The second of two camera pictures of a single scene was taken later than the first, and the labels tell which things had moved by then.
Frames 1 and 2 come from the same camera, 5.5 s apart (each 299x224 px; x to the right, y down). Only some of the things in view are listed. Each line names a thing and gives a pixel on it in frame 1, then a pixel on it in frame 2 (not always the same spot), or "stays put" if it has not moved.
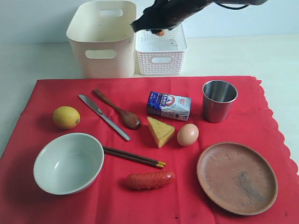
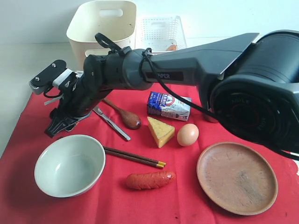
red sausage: [149, 180] stays put
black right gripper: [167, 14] -> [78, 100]
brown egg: [187, 134] stays put
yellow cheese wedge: [162, 133] stays put
